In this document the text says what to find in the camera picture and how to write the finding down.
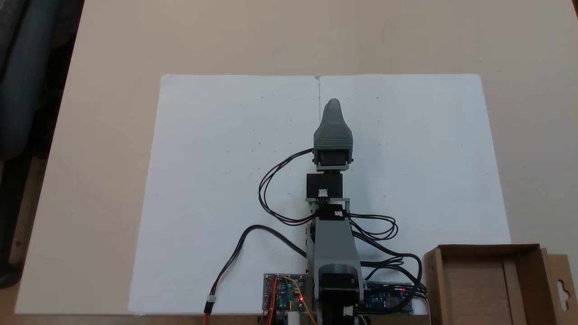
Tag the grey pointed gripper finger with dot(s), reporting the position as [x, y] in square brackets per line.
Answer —
[333, 113]

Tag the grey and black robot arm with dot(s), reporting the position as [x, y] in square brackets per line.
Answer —
[334, 243]

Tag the large white paper sheet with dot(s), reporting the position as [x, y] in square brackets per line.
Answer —
[216, 158]

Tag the blue circuit board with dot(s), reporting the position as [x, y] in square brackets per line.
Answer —
[384, 300]

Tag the brown cardboard box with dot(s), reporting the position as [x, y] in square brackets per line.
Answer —
[478, 289]

